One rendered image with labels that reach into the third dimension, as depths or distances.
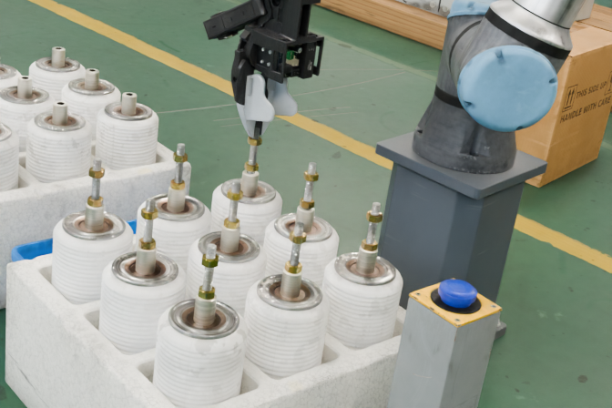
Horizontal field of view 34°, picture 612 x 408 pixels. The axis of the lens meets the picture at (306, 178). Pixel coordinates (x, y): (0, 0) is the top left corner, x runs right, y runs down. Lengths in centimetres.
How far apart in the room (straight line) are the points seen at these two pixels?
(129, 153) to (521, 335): 69
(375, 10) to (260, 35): 203
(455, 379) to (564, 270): 86
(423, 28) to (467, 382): 217
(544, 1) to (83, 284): 65
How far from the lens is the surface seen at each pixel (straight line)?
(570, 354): 166
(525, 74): 125
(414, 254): 149
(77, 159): 154
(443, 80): 143
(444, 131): 143
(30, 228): 152
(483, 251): 149
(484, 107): 127
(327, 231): 129
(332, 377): 115
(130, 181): 157
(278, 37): 125
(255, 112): 130
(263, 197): 136
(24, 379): 135
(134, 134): 158
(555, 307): 178
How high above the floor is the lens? 83
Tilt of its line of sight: 24 degrees down
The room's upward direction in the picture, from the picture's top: 8 degrees clockwise
